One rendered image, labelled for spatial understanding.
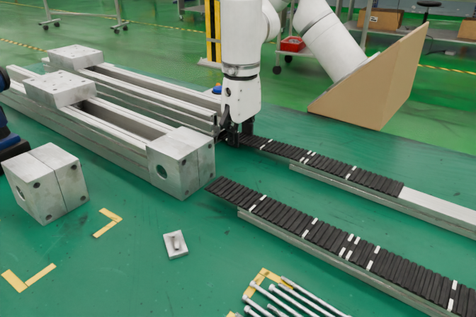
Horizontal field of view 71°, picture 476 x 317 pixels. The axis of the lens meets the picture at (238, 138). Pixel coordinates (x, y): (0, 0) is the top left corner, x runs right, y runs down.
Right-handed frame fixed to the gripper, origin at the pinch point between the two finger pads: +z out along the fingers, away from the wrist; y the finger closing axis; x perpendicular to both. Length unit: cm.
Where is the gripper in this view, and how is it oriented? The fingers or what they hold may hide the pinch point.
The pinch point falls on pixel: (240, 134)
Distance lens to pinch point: 81.0
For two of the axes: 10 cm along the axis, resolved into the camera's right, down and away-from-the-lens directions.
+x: -8.0, -2.9, 5.2
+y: 6.0, -3.9, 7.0
